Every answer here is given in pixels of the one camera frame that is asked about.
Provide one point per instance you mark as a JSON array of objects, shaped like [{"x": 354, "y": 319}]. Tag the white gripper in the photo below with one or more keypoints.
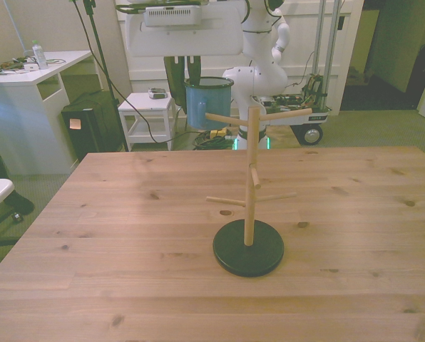
[{"x": 184, "y": 41}]

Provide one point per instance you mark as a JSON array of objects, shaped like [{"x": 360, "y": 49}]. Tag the blue enamel mug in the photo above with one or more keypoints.
[{"x": 212, "y": 103}]

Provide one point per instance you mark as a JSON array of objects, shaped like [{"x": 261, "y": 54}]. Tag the wooden mug tree black base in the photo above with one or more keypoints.
[{"x": 249, "y": 254}]

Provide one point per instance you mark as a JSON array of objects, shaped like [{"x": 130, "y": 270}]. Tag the dark olive chair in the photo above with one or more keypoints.
[{"x": 168, "y": 82}]

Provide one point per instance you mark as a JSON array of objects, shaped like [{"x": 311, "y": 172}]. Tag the small grey device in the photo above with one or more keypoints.
[{"x": 157, "y": 94}]

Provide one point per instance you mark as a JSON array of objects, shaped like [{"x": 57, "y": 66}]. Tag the white square stool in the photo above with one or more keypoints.
[{"x": 144, "y": 105}]

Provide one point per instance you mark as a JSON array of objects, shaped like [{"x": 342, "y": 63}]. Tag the yellow power strip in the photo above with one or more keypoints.
[{"x": 219, "y": 134}]

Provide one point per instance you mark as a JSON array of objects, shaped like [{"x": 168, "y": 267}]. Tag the black tripod stand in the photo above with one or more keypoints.
[{"x": 102, "y": 71}]

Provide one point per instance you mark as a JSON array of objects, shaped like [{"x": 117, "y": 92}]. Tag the black computer tower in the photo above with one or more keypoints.
[{"x": 91, "y": 128}]

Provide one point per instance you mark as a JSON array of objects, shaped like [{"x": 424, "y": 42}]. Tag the wheeled robot cart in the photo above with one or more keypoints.
[{"x": 310, "y": 119}]

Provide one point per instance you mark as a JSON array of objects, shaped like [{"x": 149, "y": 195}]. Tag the clear plastic bottle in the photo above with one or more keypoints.
[{"x": 40, "y": 55}]

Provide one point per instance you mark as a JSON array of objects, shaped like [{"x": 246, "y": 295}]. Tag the small white box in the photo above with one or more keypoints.
[{"x": 30, "y": 67}]

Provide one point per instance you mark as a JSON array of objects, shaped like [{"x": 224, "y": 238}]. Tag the white desk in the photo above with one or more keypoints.
[{"x": 16, "y": 117}]

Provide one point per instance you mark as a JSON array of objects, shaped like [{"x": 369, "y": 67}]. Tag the black tall case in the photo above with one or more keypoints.
[{"x": 421, "y": 78}]

